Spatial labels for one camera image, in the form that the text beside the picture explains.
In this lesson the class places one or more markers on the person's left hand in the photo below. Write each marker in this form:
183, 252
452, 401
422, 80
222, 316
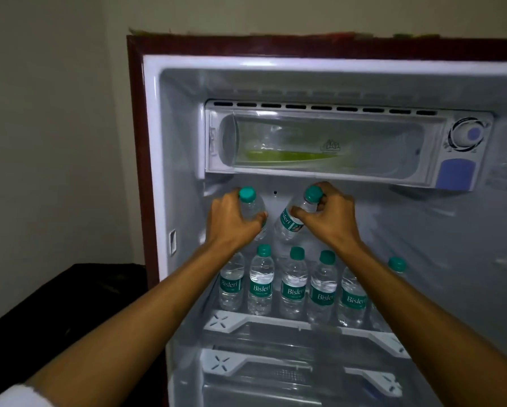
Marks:
228, 224

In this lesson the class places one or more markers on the person's right hand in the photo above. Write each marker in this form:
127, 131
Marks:
338, 220

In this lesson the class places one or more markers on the bottle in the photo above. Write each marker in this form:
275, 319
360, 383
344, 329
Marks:
255, 207
287, 222

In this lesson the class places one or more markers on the row of bottles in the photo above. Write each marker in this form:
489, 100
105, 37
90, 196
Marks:
259, 288

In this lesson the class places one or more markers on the dark maroon refrigerator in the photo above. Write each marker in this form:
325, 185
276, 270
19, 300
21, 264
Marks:
181, 165

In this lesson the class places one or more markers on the person's left forearm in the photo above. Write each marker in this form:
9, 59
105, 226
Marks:
143, 326

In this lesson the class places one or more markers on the person's right forearm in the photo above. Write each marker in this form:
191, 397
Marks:
427, 334

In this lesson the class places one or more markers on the person's white shirt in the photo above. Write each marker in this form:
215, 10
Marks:
16, 398

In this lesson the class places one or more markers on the green tray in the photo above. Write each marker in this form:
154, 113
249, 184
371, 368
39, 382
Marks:
287, 155

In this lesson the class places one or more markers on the white freezer compartment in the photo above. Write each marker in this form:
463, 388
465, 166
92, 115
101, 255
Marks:
363, 139

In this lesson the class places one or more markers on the glass shelf white trim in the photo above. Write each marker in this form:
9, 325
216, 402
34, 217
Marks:
223, 324
221, 362

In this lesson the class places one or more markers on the lavender push button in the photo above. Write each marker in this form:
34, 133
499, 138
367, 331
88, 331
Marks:
456, 175

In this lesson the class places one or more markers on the white thermostat dial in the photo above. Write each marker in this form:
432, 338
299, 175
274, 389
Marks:
465, 135

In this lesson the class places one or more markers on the black bin liner bag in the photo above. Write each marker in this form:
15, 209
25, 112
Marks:
67, 300

